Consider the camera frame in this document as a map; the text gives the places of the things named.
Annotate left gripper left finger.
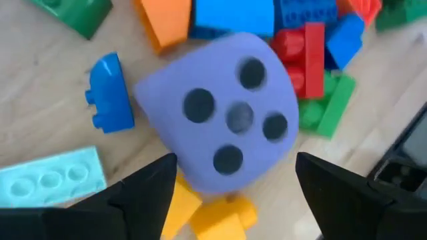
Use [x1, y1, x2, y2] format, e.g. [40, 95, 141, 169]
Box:
[66, 153, 178, 240]

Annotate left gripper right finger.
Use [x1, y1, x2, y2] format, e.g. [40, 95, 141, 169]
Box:
[296, 152, 401, 240]

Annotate purple foam die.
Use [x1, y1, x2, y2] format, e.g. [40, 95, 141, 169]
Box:
[133, 32, 300, 195]

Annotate light green toy brick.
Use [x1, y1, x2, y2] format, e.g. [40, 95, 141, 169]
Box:
[298, 70, 357, 139]

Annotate small blue rounded toy brick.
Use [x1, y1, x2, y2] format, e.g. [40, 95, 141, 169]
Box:
[85, 52, 135, 134]

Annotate red toy brick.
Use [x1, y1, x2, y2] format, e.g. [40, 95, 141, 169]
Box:
[270, 22, 326, 99]

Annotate orange sloped toy brick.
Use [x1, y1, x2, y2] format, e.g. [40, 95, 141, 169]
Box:
[133, 0, 193, 55]

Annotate blue rectangular toy brick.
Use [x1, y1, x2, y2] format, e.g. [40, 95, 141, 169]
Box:
[273, 0, 338, 34]

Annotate orange studded toy brick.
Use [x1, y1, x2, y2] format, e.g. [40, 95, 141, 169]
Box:
[336, 0, 383, 27]

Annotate small dark green toy brick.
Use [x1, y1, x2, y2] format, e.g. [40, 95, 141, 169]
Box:
[29, 0, 113, 40]

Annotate large blue rounded toy brick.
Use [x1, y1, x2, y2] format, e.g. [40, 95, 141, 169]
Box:
[189, 0, 276, 40]

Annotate yellow toy brick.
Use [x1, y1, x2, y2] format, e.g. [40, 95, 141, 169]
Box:
[161, 173, 203, 240]
[189, 195, 258, 240]

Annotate light cyan flat toy brick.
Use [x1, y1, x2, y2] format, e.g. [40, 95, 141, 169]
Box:
[0, 145, 107, 209]

